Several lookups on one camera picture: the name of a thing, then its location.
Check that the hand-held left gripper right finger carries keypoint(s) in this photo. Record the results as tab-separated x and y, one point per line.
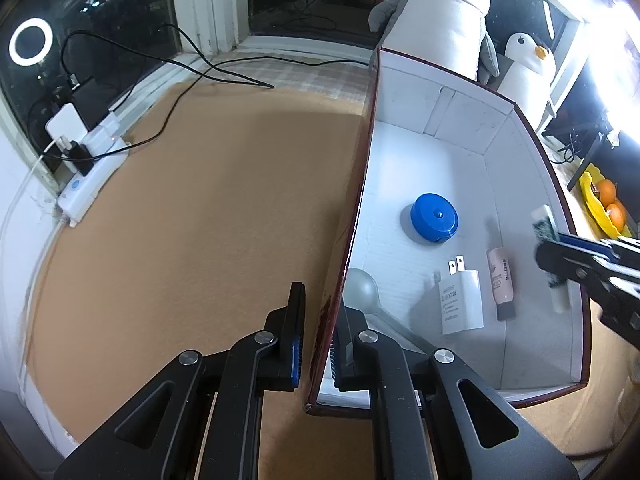
336	365

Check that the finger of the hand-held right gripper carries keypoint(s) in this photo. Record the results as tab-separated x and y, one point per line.
585	242
570	265

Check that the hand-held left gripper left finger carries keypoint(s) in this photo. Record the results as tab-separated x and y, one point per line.
296	360

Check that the white and green lip balm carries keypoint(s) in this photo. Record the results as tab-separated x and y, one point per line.
542	222

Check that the pink tube with black cap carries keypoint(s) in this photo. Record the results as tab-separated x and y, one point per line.
500	280

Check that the metal spoon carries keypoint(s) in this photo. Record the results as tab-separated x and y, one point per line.
362	287

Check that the white charger plug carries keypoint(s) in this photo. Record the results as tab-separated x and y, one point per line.
460	305

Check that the blue round tape measure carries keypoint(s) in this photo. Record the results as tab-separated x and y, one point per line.
432	217

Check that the white cardboard box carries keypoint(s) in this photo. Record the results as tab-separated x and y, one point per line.
450	170

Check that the yellow fruit bowl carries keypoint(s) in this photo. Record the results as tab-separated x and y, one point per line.
590	195

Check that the black tripod stand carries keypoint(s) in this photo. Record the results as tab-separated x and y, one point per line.
597	152

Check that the small penguin plush toy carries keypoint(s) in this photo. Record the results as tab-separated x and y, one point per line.
525	80

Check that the large penguin plush toy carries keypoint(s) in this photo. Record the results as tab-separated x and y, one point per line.
440	20

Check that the white power strip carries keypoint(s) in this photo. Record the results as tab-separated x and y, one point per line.
85	190

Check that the black plug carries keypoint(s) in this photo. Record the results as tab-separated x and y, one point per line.
80	157

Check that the black power adapter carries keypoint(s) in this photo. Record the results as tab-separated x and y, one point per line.
92	102

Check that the white power adapter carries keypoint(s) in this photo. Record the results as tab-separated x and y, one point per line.
65	122

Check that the white window frame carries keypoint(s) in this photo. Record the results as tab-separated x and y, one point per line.
210	5

